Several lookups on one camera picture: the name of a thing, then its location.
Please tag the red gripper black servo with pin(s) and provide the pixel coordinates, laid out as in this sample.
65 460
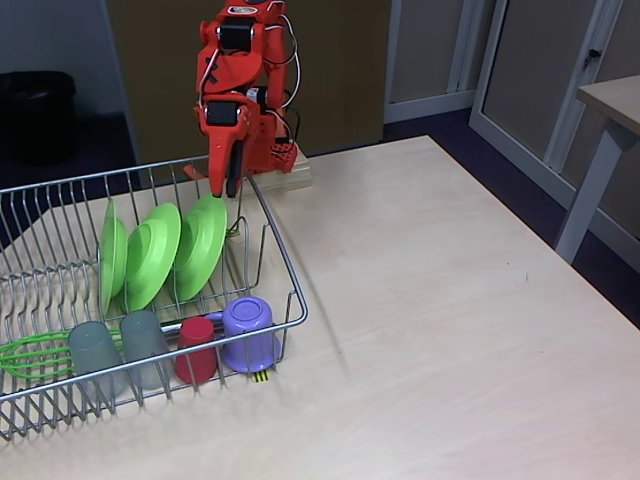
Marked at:
220 134

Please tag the green plastic plate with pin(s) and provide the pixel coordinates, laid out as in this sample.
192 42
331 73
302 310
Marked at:
152 255
111 250
200 250

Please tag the purple plastic mug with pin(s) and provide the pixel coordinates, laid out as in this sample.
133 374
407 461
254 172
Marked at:
245 320

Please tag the red plastic cup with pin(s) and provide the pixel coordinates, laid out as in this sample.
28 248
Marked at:
195 355

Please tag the grey translucent plastic cup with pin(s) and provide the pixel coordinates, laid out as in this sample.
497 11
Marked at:
95 350
145 345

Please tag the red robot arm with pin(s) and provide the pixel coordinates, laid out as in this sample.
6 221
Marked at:
235 75

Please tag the orange table clamp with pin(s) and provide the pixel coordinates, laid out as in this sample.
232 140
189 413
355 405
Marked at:
192 172

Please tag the yellow green tape scrap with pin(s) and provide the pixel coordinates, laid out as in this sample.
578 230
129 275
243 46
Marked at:
234 233

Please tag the wooden base block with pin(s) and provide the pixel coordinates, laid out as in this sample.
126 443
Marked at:
295 176

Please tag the brown pin board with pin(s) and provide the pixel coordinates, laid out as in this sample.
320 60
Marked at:
160 75

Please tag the black waste bin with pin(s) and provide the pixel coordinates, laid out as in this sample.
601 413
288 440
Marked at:
35 115

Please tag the yellow black striped tape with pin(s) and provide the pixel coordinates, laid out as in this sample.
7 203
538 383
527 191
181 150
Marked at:
261 378

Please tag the grey framed cabinet door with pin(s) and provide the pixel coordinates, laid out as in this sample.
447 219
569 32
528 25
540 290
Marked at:
530 75
425 50

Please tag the beige side table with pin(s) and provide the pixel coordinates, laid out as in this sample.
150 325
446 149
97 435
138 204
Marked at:
615 95

